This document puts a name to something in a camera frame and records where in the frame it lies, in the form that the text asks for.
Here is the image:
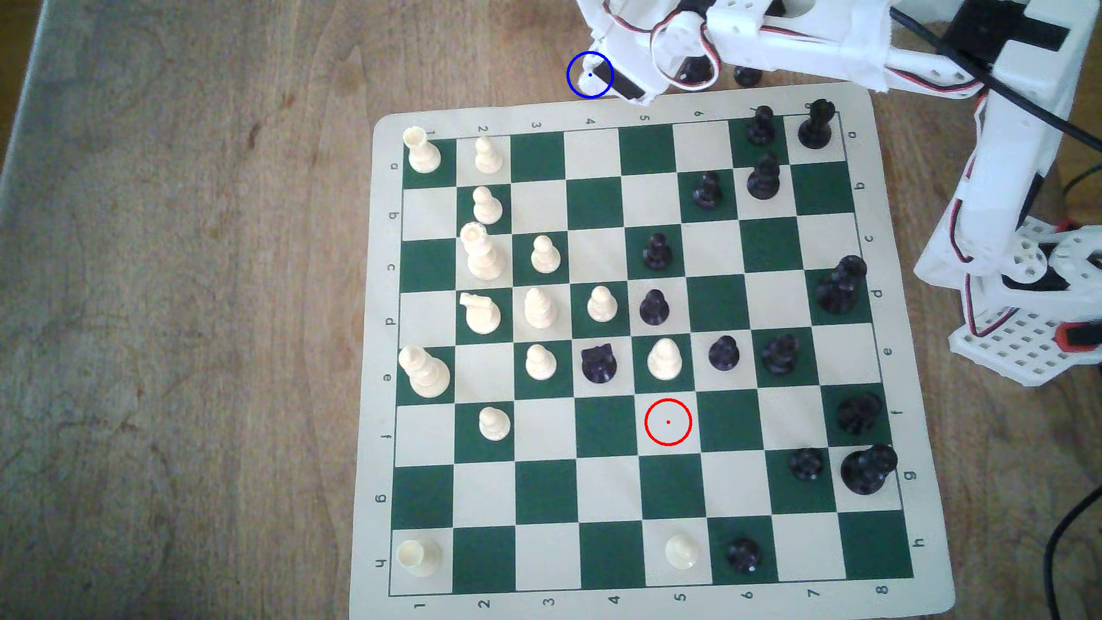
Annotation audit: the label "white bishop d3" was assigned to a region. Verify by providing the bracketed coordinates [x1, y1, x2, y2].
[523, 286, 559, 329]

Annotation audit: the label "black queen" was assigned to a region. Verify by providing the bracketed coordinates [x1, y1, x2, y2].
[814, 255, 869, 315]

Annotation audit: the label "orange clamp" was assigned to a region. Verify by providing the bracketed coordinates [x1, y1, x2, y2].
[1054, 320, 1102, 352]

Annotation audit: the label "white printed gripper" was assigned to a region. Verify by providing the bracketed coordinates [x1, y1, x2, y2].
[574, 0, 681, 98]

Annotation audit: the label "black bishop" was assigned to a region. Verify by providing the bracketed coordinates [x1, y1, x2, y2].
[835, 392, 886, 436]
[746, 153, 782, 201]

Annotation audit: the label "white rook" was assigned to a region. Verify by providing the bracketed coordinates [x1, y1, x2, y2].
[396, 539, 443, 578]
[403, 126, 443, 174]

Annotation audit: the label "white king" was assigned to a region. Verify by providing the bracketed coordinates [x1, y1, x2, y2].
[398, 345, 451, 399]

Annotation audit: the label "black rook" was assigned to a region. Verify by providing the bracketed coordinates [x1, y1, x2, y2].
[797, 99, 837, 150]
[581, 343, 618, 385]

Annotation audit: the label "red white black servo wires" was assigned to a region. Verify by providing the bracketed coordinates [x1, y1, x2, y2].
[650, 13, 721, 92]
[887, 64, 987, 101]
[942, 198, 987, 339]

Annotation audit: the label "black camera cable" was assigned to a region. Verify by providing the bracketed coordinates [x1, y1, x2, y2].
[891, 4, 1102, 143]

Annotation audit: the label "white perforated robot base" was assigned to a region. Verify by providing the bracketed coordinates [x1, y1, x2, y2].
[947, 219, 1102, 386]

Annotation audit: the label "black king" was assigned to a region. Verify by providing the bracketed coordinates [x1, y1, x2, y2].
[840, 443, 899, 496]

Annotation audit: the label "white knight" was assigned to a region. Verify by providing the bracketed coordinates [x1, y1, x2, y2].
[459, 292, 502, 336]

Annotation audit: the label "green and cream chess mat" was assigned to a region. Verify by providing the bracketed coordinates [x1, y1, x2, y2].
[348, 82, 957, 620]

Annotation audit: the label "white pawn e5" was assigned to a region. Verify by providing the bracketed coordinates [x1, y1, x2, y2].
[646, 338, 684, 382]

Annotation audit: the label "white queen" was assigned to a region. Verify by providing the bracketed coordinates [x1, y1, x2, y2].
[460, 221, 506, 281]

